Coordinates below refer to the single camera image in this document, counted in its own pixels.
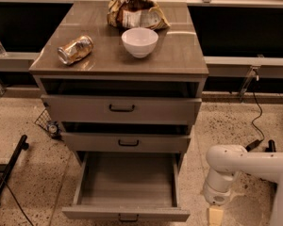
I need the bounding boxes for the grey drawer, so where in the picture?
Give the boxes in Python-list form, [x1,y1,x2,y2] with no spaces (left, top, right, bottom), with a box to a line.
[62,152,190,222]
[62,122,191,153]
[42,78,201,124]

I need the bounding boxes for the grey middle drawer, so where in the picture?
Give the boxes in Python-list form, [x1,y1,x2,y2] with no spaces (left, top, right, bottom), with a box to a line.
[62,122,191,153]

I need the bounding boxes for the black stand leg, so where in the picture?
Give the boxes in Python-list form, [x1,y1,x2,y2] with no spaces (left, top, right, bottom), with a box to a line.
[265,140,276,153]
[0,135,29,197]

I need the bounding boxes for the black left stand leg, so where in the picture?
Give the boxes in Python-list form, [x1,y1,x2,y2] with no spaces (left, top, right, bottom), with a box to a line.
[0,135,29,197]

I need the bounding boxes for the grey drawer cabinet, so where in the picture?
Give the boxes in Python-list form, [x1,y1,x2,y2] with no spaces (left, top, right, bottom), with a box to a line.
[30,2,208,167]

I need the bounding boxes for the black right stand leg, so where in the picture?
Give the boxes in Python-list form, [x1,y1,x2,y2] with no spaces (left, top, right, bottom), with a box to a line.
[265,140,276,153]

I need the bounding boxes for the grey top drawer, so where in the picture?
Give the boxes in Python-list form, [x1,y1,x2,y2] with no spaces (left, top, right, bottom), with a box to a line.
[42,78,201,124]

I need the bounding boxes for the crumpled chip bag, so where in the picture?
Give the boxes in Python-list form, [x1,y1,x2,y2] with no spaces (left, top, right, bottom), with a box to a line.
[107,0,170,30]

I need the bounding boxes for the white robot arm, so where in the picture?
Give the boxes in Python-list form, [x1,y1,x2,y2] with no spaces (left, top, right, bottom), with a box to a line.
[203,145,283,226]

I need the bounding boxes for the white bowl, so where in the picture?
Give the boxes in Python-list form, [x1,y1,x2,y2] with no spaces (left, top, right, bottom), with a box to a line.
[122,27,158,58]

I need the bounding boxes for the grey bottom drawer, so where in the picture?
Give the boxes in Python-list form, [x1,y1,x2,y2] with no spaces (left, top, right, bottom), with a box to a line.
[62,152,190,222]

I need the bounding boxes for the black power cable with adapter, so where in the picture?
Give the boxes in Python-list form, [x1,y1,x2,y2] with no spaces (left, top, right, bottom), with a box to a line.
[244,75,283,153]

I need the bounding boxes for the black wire basket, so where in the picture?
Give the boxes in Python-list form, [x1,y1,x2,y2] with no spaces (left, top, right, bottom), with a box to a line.
[35,109,60,139]

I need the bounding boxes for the metal rail bracket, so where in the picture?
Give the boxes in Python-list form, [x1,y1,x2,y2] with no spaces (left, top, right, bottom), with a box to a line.
[238,65,260,101]

